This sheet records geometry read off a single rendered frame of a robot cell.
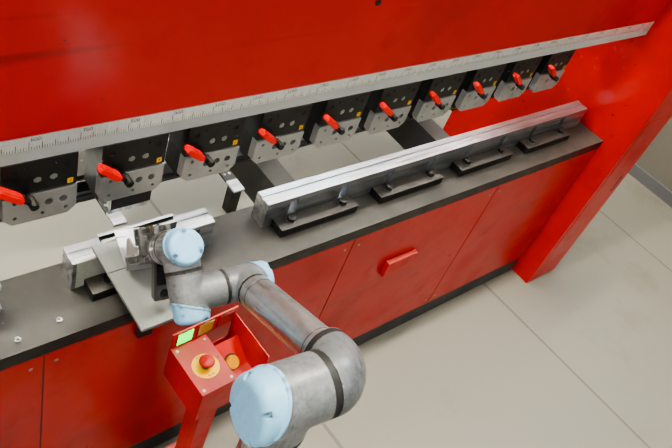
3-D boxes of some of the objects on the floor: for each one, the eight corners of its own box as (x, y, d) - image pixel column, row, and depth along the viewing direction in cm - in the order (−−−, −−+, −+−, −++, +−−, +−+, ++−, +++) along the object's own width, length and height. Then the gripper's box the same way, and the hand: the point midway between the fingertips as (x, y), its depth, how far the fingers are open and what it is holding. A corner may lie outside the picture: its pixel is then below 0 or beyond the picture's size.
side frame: (526, 284, 356) (889, -202, 208) (419, 174, 396) (659, -300, 248) (554, 269, 372) (911, -194, 223) (448, 165, 411) (691, -287, 263)
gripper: (190, 221, 154) (163, 226, 172) (133, 228, 148) (111, 232, 166) (195, 260, 154) (167, 261, 172) (138, 268, 147) (115, 268, 166)
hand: (142, 258), depth 168 cm, fingers open, 5 cm apart
